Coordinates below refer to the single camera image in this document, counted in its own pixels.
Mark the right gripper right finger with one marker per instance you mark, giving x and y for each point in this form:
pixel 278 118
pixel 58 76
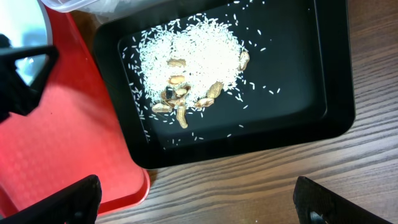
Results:
pixel 316 204

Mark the rice food scraps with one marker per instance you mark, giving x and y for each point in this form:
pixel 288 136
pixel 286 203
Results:
pixel 200 77

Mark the black waste tray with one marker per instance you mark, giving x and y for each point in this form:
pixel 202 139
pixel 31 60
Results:
pixel 297 88

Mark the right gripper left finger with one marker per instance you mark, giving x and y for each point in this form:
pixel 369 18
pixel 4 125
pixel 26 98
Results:
pixel 76 204

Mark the clear plastic bin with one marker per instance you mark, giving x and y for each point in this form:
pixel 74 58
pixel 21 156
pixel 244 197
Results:
pixel 105 10

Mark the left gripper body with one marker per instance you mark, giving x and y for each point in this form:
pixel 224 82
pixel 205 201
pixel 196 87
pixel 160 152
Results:
pixel 7 71

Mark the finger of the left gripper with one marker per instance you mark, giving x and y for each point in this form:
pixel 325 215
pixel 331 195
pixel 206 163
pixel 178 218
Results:
pixel 27 97

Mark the red plastic tray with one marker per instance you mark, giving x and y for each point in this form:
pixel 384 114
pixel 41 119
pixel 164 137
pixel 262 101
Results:
pixel 73 133

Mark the light blue plate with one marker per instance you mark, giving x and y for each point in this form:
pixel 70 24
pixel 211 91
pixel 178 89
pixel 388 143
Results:
pixel 26 24

